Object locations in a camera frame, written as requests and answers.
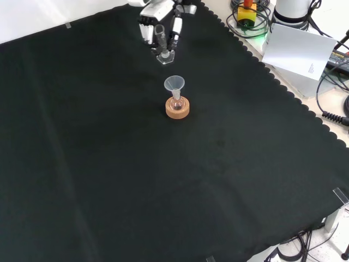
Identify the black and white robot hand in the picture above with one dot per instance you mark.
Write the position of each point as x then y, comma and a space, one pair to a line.
158, 11

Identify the clear graduated cylinder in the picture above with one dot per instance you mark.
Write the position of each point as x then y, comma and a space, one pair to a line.
165, 58

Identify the round-bottom glass flask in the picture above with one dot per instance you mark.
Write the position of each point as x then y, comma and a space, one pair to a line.
176, 105

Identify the clear plastic funnel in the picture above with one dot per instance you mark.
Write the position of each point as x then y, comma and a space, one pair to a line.
174, 83

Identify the yellow stop button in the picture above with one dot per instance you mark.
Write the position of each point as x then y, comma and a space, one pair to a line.
246, 15

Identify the clear tape piece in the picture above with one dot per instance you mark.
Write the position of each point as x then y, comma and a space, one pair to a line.
210, 258
68, 25

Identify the pale board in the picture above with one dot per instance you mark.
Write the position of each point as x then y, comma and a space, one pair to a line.
297, 52

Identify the black bench cloth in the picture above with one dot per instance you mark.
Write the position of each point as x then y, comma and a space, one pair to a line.
109, 150

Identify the black power adapter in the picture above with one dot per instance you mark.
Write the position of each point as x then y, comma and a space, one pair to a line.
339, 58

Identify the grey metal bench leg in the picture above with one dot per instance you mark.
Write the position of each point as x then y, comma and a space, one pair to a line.
335, 218

